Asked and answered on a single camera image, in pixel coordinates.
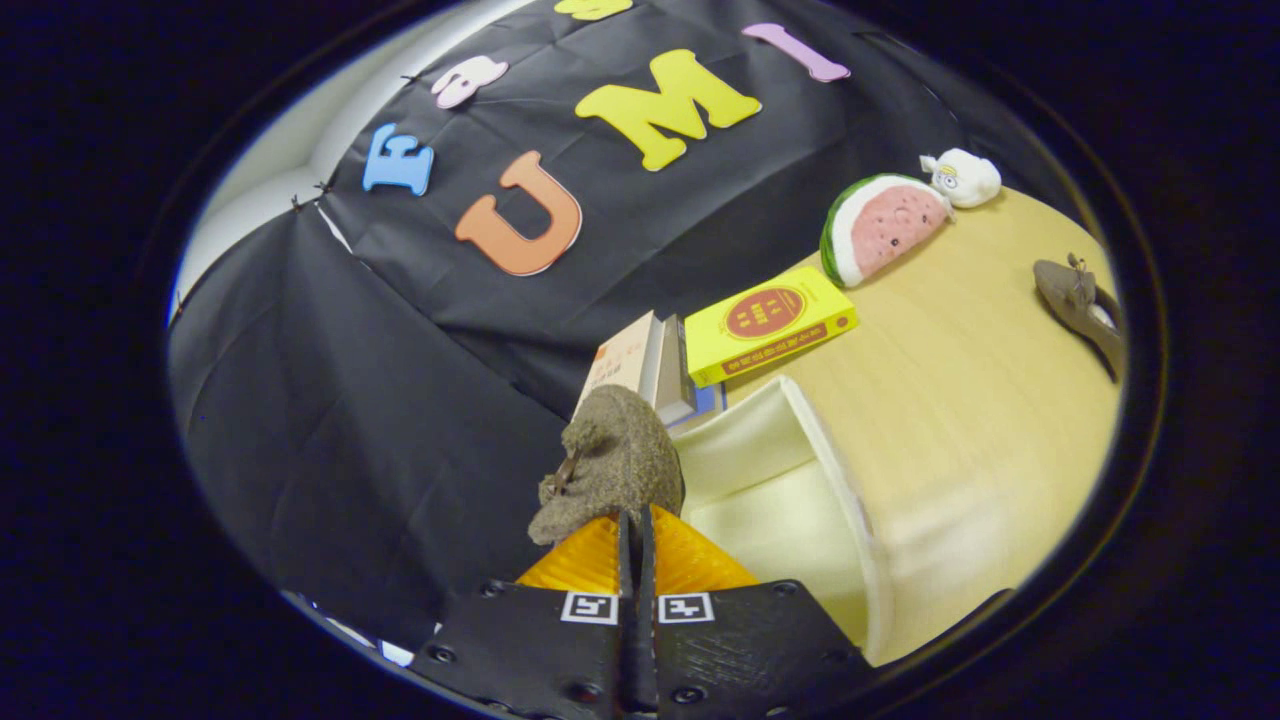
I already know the white plush toy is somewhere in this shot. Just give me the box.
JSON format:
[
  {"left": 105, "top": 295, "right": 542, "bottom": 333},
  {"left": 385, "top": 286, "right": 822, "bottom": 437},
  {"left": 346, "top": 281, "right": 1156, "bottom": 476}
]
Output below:
[{"left": 919, "top": 148, "right": 1003, "bottom": 210}]

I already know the blue book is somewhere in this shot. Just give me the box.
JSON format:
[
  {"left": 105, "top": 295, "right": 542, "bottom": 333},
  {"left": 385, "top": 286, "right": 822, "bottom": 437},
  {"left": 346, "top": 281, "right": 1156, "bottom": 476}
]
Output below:
[{"left": 668, "top": 384, "right": 728, "bottom": 431}]

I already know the beige fabric storage box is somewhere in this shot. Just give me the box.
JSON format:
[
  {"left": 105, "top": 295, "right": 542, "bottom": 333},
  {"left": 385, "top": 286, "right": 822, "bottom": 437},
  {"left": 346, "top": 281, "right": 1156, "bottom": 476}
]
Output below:
[{"left": 668, "top": 375, "right": 893, "bottom": 667}]

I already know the yellow book with red circle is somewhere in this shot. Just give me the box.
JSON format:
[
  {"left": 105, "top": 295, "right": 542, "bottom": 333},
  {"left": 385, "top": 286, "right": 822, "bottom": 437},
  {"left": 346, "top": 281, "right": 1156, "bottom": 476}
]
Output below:
[{"left": 684, "top": 266, "right": 860, "bottom": 389}]

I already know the grey-edged book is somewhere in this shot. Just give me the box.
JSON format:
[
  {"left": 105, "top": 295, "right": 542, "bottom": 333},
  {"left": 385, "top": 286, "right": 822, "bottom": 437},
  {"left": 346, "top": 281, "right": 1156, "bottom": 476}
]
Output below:
[{"left": 653, "top": 314, "right": 698, "bottom": 428}]

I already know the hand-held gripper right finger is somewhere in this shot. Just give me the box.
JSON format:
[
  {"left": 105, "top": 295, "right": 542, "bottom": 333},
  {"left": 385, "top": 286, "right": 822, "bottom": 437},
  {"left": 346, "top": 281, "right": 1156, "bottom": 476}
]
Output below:
[{"left": 642, "top": 505, "right": 871, "bottom": 720}]

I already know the brown fuzzy loafer shoe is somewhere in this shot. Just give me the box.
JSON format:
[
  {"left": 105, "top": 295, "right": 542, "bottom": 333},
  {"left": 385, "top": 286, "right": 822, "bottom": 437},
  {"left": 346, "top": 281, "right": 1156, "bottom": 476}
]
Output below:
[
  {"left": 1033, "top": 253, "right": 1127, "bottom": 384},
  {"left": 527, "top": 384, "right": 687, "bottom": 547}
]

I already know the watermelon slice plush toy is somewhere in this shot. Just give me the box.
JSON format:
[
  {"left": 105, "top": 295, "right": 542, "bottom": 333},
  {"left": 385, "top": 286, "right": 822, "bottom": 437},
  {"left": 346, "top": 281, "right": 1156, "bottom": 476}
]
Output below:
[{"left": 819, "top": 173, "right": 954, "bottom": 290}]

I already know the white desk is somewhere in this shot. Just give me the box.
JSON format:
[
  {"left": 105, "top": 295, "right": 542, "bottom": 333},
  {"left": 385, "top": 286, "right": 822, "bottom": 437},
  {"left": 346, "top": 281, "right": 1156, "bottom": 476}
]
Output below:
[{"left": 300, "top": 595, "right": 443, "bottom": 669}]

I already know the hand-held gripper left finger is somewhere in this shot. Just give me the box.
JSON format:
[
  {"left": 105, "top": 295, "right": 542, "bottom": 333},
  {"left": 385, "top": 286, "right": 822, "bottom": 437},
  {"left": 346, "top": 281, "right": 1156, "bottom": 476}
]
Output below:
[{"left": 408, "top": 510, "right": 641, "bottom": 720}]

